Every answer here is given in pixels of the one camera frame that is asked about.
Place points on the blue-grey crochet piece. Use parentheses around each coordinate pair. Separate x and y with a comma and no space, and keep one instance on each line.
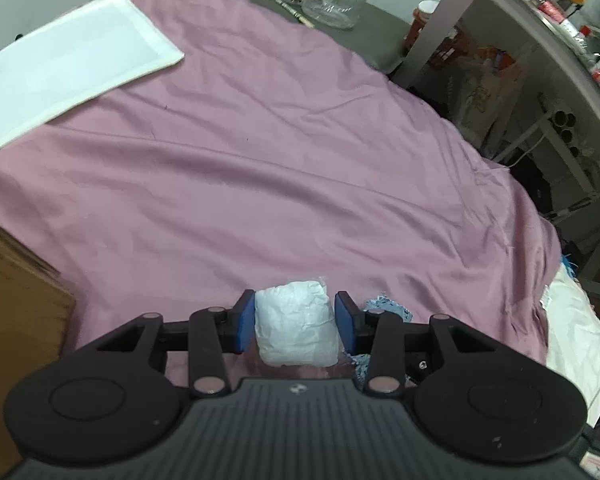
(380,303)

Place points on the red bucket under desk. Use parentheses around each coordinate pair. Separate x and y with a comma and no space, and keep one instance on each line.
(421,16)

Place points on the white flat pillowcase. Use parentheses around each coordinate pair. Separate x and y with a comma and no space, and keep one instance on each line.
(96,48)

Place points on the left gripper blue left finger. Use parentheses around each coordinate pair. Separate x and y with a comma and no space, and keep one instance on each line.
(235,326)

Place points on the pink bed sheet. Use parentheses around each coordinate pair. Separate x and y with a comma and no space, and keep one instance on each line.
(271,154)

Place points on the white soft bundle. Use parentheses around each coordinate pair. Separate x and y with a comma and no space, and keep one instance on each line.
(295,325)

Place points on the white blanket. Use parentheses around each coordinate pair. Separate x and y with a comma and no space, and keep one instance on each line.
(573,341)

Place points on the brown cardboard box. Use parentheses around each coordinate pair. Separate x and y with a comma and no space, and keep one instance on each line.
(35,310)

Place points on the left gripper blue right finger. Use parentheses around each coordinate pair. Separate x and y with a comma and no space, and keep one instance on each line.
(356,328)

